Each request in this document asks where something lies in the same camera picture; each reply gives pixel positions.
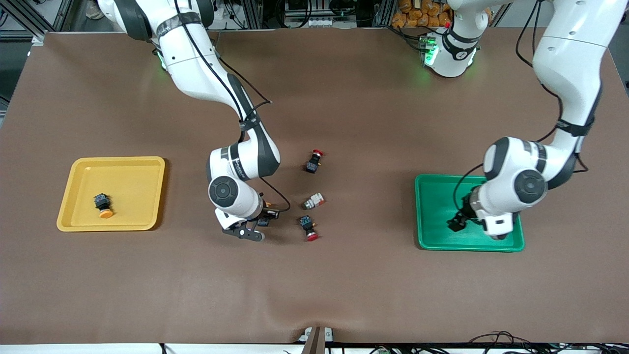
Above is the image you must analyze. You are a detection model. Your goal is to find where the green plastic tray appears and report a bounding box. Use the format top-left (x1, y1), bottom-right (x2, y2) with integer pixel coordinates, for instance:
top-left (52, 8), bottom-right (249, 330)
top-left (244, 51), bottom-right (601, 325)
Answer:
top-left (414, 175), bottom-right (525, 253)

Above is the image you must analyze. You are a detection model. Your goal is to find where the black cable bundle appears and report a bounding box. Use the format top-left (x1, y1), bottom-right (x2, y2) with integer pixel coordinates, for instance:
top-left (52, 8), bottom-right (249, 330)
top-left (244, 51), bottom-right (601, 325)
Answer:
top-left (467, 331), bottom-right (629, 354)

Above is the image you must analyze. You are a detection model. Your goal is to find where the white power strip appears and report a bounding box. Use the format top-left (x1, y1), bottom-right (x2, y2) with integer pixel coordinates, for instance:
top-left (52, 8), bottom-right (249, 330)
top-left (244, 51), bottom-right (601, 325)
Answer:
top-left (284, 15), bottom-right (358, 29)

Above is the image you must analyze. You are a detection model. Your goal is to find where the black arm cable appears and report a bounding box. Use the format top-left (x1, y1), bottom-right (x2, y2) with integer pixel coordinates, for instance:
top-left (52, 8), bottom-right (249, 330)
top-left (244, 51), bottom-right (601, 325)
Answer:
top-left (452, 0), bottom-right (590, 219)
top-left (174, 0), bottom-right (291, 213)

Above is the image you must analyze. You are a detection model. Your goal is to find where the red push button black body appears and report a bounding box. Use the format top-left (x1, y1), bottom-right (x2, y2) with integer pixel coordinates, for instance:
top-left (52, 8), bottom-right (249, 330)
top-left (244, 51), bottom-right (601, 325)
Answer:
top-left (299, 215), bottom-right (320, 242)
top-left (305, 149), bottom-right (326, 174)

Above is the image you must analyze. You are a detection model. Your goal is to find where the orange black push button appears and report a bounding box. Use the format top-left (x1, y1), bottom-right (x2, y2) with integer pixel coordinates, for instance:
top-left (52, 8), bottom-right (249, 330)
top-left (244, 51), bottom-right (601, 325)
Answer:
top-left (93, 193), bottom-right (114, 219)

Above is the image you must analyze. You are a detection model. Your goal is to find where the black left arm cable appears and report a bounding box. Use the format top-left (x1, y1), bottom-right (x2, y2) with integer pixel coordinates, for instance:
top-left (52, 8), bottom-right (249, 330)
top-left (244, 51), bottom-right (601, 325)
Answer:
top-left (452, 0), bottom-right (590, 219)

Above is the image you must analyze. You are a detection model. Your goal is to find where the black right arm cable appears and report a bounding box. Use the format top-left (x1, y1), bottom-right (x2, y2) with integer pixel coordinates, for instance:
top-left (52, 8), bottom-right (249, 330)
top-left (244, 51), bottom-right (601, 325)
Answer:
top-left (174, 0), bottom-right (291, 213)

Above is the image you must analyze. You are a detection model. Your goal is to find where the aluminium frame profile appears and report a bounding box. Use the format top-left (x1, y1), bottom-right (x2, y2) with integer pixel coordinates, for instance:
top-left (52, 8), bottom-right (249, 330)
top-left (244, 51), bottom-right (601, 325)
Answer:
top-left (0, 0), bottom-right (67, 46)

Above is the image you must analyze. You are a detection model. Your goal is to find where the brown table mat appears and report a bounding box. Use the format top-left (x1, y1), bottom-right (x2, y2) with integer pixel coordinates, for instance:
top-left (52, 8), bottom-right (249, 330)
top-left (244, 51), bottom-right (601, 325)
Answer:
top-left (0, 27), bottom-right (629, 345)

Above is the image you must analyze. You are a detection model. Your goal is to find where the orange bag pile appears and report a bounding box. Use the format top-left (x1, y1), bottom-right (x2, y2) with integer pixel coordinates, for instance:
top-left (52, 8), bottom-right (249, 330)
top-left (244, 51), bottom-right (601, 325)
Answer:
top-left (392, 0), bottom-right (453, 28)

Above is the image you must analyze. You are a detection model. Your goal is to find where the yellow plastic tray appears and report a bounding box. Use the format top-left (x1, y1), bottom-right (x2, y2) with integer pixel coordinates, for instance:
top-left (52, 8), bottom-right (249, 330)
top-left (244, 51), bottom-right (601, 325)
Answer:
top-left (56, 156), bottom-right (166, 232)

